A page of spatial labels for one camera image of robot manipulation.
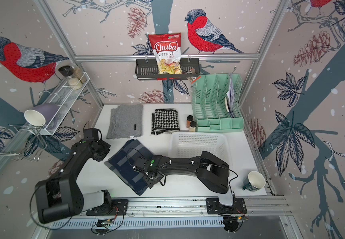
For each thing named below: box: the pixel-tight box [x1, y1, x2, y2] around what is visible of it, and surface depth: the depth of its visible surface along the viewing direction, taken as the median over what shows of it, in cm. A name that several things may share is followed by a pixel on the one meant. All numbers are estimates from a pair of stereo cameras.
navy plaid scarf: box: [103, 138, 155, 196], surface depth 89 cm
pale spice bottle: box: [188, 120, 197, 133], surface depth 99 cm
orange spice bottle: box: [185, 114, 194, 128], surface depth 102 cm
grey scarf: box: [106, 104, 144, 140], surface depth 106 cm
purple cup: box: [23, 103, 60, 127], surface depth 63 cm
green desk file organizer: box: [191, 73, 244, 133], surface depth 106 cm
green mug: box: [242, 170, 266, 192], surface depth 76 cm
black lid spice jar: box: [58, 65, 83, 91], surface depth 83 cm
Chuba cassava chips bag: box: [148, 32, 183, 75], surface depth 84 cm
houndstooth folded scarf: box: [151, 108, 180, 135], surface depth 106 cm
